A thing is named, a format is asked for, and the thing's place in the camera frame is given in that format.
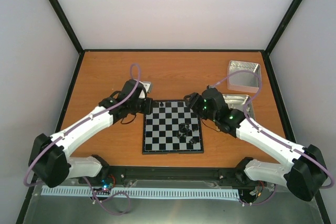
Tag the empty silver tin lid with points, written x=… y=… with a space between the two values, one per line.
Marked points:
x=243 y=81

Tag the silver tin with white pieces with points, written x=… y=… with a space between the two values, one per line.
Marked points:
x=237 y=101

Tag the black and silver chessboard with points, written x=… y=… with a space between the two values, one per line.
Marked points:
x=160 y=126

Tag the small circuit board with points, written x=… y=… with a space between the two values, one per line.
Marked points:
x=107 y=185

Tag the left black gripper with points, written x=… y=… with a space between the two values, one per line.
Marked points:
x=149 y=105

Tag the black frame rail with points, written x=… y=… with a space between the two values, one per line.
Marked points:
x=120 y=175

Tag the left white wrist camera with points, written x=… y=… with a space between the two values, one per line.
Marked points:
x=146 y=89

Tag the pile of black chess pieces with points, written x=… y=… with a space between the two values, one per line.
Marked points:
x=186 y=130

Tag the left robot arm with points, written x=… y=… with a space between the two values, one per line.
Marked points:
x=51 y=157

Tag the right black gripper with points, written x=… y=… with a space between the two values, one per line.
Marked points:
x=194 y=100

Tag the light blue cable duct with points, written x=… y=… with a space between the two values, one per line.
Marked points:
x=144 y=193

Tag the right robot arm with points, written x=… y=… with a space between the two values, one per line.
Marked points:
x=301 y=169

